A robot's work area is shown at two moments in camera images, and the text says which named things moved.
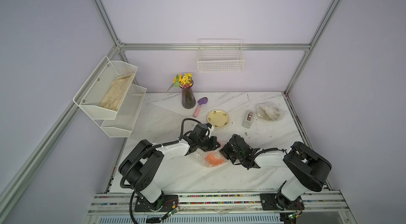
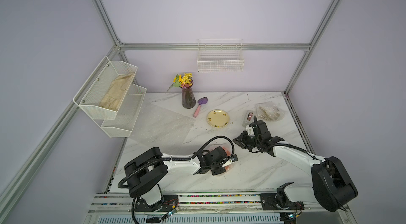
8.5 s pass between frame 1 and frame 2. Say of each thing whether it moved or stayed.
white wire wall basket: stayed
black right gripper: moved
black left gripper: moved
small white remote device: stayed
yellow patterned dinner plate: stayed
